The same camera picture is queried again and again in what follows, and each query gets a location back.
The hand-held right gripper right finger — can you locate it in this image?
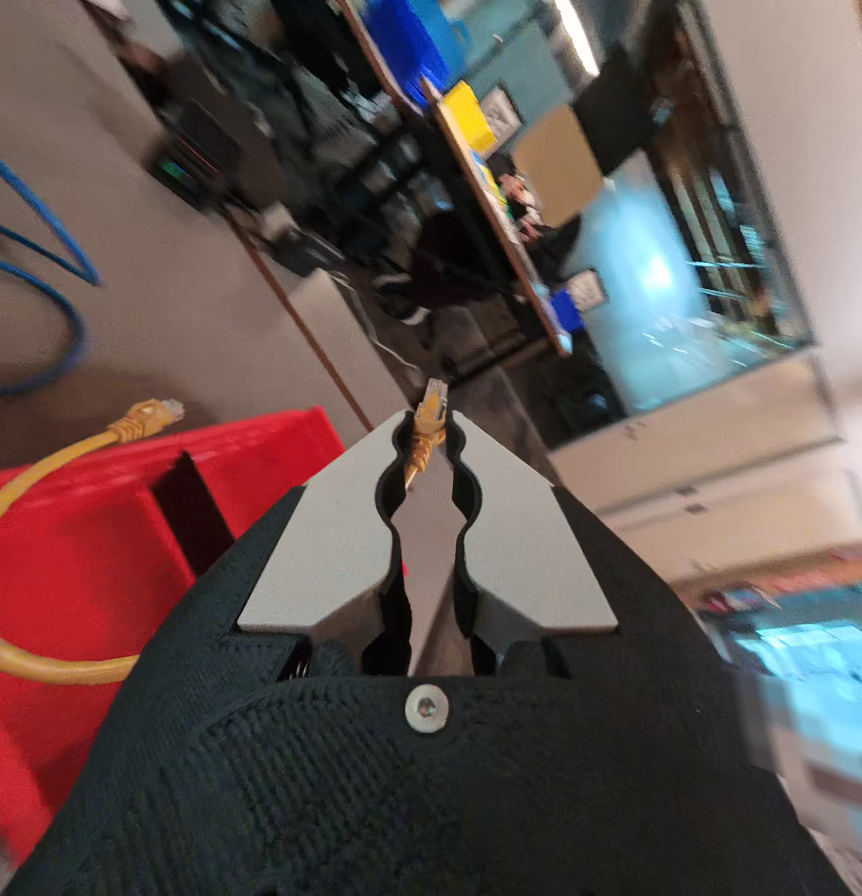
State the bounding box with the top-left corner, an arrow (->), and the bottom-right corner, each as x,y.
445,409 -> 621,676

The red plastic bin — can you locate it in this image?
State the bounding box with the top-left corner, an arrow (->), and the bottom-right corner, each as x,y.
0,406 -> 407,869

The blue ethernet cable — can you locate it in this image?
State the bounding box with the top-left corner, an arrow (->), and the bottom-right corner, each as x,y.
0,143 -> 103,396

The yellow ethernet cable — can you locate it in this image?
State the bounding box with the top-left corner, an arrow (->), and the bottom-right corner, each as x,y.
0,378 -> 449,686

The framed picture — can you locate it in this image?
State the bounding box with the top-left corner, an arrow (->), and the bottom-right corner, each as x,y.
564,269 -> 607,312

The small blue storage bin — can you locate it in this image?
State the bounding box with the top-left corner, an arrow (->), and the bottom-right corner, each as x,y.
550,290 -> 586,333

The small yellow storage bin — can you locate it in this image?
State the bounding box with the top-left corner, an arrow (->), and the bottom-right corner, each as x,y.
441,80 -> 498,158

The large blue storage bin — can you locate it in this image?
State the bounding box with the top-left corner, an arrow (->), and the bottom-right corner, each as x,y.
364,0 -> 467,106

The black device with screen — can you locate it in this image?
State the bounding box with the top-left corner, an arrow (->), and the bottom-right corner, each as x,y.
151,140 -> 225,211

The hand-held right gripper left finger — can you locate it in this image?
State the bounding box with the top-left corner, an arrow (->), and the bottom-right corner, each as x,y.
236,409 -> 414,676

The brown cardboard board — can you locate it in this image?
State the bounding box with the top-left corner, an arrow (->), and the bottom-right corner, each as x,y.
511,105 -> 603,228

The long wooden table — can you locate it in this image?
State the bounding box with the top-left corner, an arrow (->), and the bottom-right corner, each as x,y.
340,0 -> 573,358

